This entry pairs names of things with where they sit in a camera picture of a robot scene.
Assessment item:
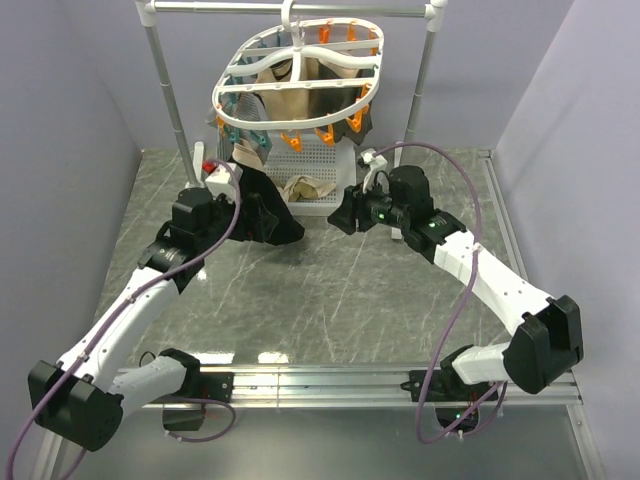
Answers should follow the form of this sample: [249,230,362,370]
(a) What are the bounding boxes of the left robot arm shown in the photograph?
[28,188,278,452]

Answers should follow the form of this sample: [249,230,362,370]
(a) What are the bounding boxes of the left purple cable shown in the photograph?
[8,158,244,480]

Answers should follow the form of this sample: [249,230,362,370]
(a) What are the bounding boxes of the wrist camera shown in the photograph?
[357,148,387,193]
[202,160,237,203]

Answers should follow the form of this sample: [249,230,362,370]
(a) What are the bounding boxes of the white clothes rack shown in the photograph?
[134,0,450,240]

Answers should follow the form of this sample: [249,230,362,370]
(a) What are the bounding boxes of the striped grey hanging underwear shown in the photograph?
[206,93,272,164]

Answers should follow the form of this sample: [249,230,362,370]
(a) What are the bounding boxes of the aluminium rail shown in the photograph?
[54,362,584,409]

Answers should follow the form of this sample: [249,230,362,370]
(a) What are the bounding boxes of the black underwear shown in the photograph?
[228,143,305,246]

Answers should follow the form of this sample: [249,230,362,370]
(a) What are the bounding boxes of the purple cable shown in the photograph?
[8,158,244,480]
[372,142,509,445]

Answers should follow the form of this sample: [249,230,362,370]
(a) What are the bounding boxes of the beige underwear in basket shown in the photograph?
[276,175,337,203]

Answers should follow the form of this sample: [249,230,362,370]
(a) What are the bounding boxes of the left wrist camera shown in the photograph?
[202,160,237,203]

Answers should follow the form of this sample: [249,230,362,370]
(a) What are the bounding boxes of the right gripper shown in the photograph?
[326,176,409,236]

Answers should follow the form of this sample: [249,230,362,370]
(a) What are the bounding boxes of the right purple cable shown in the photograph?
[372,142,509,445]

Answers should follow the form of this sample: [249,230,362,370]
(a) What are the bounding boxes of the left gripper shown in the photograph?
[197,189,277,251]

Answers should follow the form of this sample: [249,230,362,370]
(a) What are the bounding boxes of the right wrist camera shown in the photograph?
[357,148,387,193]

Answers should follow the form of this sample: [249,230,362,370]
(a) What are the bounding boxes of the beige hanging underwear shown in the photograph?
[255,59,325,121]

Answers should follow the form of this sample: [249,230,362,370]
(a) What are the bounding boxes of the dark olive hanging underwear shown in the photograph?
[312,64,376,147]

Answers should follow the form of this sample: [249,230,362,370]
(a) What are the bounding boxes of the white plastic basket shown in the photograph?
[264,134,356,217]

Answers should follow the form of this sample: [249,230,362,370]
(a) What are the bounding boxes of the white clip hanger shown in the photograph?
[212,18,384,151]

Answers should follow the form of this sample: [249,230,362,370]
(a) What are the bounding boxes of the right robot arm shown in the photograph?
[328,166,584,400]

